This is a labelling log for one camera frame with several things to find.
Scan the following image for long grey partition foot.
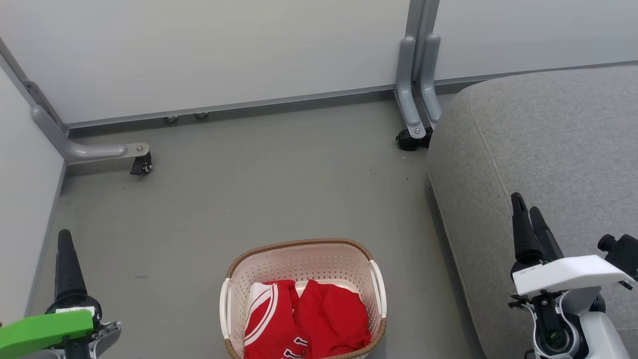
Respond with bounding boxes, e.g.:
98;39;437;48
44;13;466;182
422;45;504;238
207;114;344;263
31;105;150;165

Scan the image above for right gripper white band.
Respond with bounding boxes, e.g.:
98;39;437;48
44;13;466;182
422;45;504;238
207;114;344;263
511;192;637;299

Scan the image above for grey partition post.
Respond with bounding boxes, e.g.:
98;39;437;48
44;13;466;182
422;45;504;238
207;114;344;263
405;0;441;83

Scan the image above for grey curved partition foot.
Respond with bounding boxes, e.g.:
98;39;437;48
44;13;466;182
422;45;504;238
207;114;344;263
395;36;427;140
420;33;444;126

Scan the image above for plain red garment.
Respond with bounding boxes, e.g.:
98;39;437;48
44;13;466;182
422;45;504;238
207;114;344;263
294;279;372;359

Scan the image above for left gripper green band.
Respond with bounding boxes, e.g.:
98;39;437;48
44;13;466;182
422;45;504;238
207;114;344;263
0;229;103;359

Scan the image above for small black caster wheel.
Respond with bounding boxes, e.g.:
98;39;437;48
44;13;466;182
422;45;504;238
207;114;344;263
130;152;153;176

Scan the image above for grey fabric sofa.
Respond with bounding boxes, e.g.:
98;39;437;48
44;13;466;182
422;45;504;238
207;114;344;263
426;65;638;359

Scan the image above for white perforated laundry basket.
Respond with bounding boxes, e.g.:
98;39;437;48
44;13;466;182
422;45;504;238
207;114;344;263
219;238;388;359

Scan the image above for large black caster wheel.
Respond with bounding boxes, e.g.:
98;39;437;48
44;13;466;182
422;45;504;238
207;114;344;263
396;127;433;152

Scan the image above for red jersey with white stripes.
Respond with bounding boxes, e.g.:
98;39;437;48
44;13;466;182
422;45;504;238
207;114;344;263
243;280;311;359

